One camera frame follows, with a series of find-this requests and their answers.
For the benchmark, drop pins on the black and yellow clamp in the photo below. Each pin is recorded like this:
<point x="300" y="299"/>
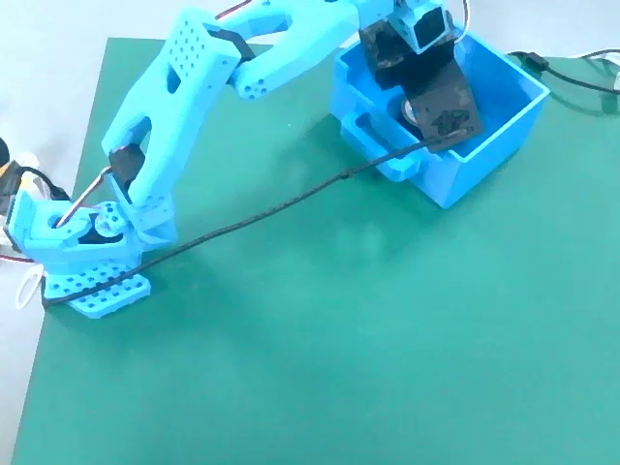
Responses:
<point x="7" y="179"/>

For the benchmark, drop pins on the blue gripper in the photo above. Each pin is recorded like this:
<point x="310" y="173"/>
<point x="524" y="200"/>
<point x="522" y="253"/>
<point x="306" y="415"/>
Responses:
<point x="394" y="68"/>

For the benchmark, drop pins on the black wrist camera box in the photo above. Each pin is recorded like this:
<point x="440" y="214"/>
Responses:
<point x="445" y="106"/>

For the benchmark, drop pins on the black electrical tape roll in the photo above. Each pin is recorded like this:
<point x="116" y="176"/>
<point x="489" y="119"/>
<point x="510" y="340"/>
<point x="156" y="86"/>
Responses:
<point x="408" y="112"/>

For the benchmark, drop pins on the blue perforated robot base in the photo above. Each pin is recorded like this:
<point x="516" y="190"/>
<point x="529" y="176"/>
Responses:
<point x="97" y="290"/>

